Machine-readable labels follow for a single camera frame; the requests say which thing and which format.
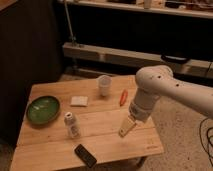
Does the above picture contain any green bowl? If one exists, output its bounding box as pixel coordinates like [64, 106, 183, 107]
[26, 96, 60, 125]

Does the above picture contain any translucent plastic cup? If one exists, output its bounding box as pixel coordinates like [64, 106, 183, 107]
[97, 75, 111, 96]

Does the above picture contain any metal shelf unit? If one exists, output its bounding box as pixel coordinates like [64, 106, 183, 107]
[56, 0, 213, 78]

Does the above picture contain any black cable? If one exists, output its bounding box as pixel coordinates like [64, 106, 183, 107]
[198, 117, 213, 159]

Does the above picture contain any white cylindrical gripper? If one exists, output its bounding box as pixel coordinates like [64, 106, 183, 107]
[118, 89, 160, 137]

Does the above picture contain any black phone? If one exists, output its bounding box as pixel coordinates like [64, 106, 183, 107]
[74, 144, 97, 168]

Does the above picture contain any wooden table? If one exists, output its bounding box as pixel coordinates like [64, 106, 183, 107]
[10, 76, 164, 171]

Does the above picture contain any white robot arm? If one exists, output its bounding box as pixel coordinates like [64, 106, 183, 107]
[118, 65, 213, 137]

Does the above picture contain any black object on shelf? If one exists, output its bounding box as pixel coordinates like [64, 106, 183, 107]
[161, 53, 191, 64]

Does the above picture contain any small white bottle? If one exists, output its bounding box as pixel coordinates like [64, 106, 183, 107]
[64, 112, 80, 138]

